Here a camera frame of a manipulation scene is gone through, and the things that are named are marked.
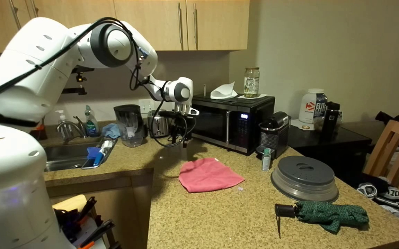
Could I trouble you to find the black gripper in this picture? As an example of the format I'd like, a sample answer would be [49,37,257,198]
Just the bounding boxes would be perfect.
[159,109,197,148]

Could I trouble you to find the pink cloth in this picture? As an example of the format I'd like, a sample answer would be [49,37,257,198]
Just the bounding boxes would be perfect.
[178,156,246,194]

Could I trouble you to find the silver toaster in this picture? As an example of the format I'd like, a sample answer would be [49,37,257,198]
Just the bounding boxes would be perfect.
[147,109,172,138]

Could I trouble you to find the black microwave oven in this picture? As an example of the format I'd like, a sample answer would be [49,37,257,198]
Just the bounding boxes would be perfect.
[190,94,276,156]

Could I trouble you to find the blue rag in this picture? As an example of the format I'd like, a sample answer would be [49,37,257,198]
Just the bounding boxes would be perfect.
[102,122,124,141]

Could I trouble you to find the blue dish brush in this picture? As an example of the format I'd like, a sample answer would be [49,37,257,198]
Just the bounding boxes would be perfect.
[84,138,116,170]

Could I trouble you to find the wooden counter base cabinet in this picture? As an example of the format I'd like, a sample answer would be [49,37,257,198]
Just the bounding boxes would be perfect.
[42,167,156,249]

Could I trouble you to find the green dish soap bottle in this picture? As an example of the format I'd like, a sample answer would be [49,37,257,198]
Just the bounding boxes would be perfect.
[82,104,100,138]

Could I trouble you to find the small green-capped bottle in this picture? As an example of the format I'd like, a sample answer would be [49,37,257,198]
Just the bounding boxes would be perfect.
[261,147,274,173]

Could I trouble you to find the glass jar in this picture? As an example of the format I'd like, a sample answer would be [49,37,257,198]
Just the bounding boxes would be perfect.
[243,66,261,98]

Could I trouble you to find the black coffee maker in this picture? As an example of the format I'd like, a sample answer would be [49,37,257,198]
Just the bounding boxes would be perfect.
[256,111,292,160]

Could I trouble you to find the steel sink faucet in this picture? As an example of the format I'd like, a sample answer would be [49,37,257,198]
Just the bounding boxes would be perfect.
[56,120,88,142]

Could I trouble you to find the steel kitchen sink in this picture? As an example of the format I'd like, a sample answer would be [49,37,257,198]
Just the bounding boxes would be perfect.
[42,137,118,173]

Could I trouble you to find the clear soap dispenser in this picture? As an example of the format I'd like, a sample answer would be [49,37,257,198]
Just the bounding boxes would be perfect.
[56,109,73,140]

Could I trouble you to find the grey plastic dome cover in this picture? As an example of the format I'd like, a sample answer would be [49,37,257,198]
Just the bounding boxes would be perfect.
[271,155,340,203]

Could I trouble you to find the white plastic jug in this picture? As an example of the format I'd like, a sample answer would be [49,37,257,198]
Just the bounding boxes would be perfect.
[298,87,328,131]

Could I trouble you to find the black side table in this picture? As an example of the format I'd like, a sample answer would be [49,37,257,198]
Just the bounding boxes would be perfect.
[287,123,375,185]

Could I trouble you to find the black drink bottle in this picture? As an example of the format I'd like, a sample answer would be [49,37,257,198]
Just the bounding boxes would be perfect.
[322,101,343,140]

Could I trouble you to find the green folded umbrella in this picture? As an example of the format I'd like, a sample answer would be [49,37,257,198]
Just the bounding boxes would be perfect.
[274,199,370,239]

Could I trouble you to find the black and white bag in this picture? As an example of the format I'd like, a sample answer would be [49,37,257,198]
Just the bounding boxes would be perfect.
[357,171,399,216]

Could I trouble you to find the wooden chair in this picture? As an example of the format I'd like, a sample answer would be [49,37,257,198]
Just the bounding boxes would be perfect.
[362,119,399,209]

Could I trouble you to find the dark garment on chair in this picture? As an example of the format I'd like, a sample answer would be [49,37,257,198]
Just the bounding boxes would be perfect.
[375,109,399,130]

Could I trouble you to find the white wall outlet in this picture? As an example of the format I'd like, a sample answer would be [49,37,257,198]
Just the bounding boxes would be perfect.
[138,97,156,112]

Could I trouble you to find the black camera on rod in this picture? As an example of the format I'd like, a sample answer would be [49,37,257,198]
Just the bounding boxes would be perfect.
[63,66,95,97]

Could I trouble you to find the light wooden wall cabinets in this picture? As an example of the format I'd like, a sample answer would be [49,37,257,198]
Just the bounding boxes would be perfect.
[0,0,251,54]

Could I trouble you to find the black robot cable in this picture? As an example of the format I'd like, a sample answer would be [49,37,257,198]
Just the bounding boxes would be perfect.
[0,17,197,149]

